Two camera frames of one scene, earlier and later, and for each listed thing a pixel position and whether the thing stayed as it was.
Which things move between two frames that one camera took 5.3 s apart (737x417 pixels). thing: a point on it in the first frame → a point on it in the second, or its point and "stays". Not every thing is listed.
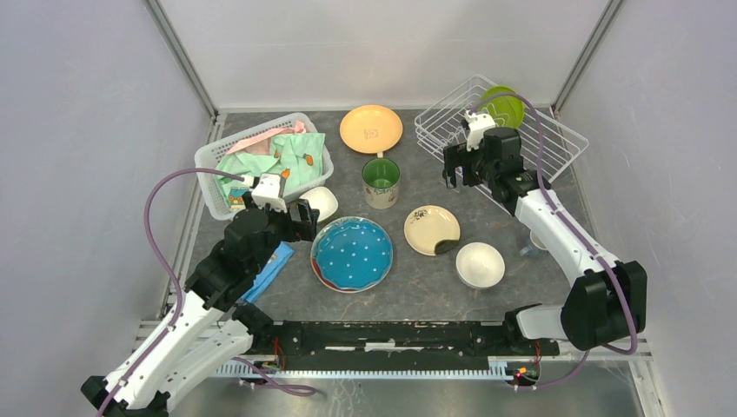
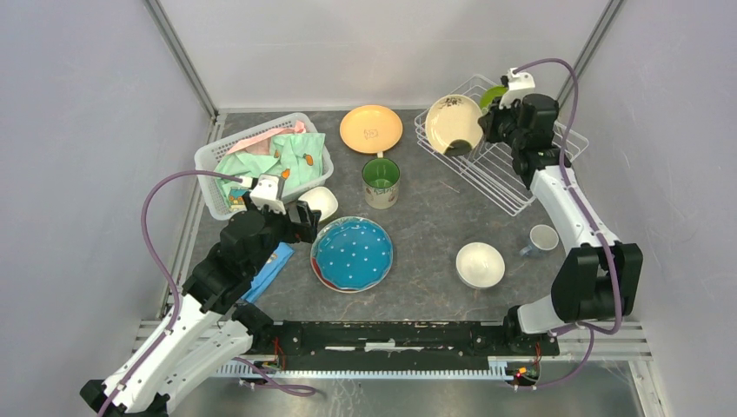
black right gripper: [457, 155] → [488, 122]
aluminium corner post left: [155, 8] stays
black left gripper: [304, 229] stays
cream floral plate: [428, 225] → [453, 117]
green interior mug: [381, 180] stays
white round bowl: [480, 265] stays
